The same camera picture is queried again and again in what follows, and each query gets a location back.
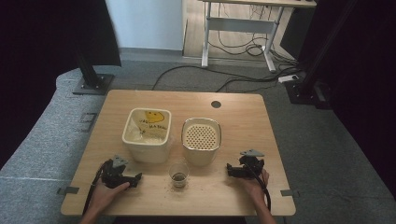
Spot black curtain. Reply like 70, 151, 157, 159
279, 0, 396, 200
0, 0, 122, 171

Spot white power strip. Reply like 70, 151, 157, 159
277, 74, 301, 84

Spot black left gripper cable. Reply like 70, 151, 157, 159
81, 161, 110, 217

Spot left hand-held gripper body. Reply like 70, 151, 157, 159
100, 154, 130, 189

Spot grey tape strip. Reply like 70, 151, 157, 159
279, 189, 301, 198
56, 186, 80, 196

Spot black metal stand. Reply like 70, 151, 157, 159
72, 51, 116, 96
283, 0, 359, 110

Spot person's left hand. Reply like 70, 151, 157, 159
92, 181, 131, 216

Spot cream perforated strainer insert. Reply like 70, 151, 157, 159
184, 123, 219, 150

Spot clear yellow-print plastic bag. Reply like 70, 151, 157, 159
124, 109, 171, 145

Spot white frame desk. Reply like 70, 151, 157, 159
199, 0, 318, 74

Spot cream square trash bin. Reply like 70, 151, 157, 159
121, 107, 173, 164

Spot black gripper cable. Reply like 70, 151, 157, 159
243, 160, 273, 213
81, 161, 110, 217

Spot clear plastic cup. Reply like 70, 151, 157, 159
168, 161, 191, 189

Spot person's right hand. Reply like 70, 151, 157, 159
240, 168, 271, 203

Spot black floor cables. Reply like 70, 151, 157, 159
150, 3, 309, 93

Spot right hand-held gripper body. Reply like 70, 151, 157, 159
237, 148, 265, 180

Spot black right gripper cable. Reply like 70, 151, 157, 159
243, 160, 273, 213

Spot cream container with metal rim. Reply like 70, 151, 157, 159
180, 117, 223, 168

